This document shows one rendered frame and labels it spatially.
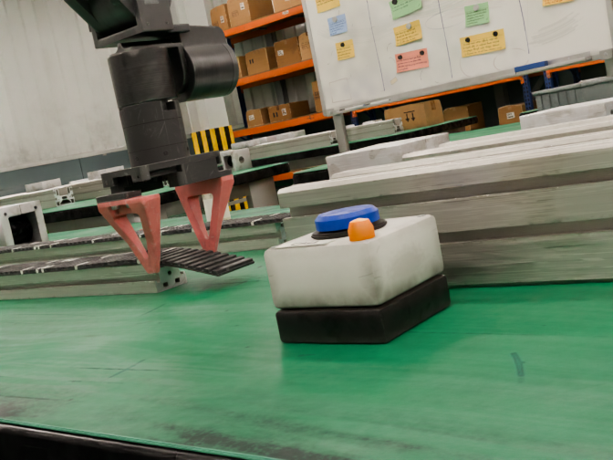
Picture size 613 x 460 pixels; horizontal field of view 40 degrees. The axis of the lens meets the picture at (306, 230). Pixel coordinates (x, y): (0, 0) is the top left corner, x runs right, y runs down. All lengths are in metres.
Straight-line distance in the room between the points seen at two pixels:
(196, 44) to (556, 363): 0.54
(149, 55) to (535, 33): 2.98
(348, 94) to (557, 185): 3.64
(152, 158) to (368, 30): 3.34
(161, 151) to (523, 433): 0.53
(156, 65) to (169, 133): 0.06
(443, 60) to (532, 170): 3.34
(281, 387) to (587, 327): 0.16
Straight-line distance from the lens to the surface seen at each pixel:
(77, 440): 0.45
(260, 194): 3.69
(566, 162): 0.53
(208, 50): 0.84
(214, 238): 0.84
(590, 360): 0.40
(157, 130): 0.78
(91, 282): 0.91
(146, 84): 0.79
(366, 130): 5.08
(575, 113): 0.92
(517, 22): 3.70
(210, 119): 8.79
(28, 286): 1.01
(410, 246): 0.50
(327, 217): 0.50
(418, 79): 3.95
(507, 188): 0.56
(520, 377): 0.39
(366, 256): 0.47
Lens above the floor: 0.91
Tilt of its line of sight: 7 degrees down
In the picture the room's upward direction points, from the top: 11 degrees counter-clockwise
